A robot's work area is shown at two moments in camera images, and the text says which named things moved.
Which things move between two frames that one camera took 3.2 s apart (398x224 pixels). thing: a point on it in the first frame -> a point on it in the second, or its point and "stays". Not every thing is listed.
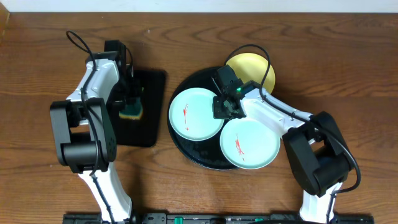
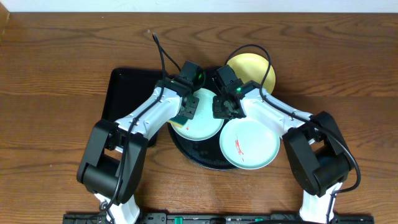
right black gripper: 217,112 stays
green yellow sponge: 132,112 -> 178,121
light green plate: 250,144 stays
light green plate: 191,114 stays
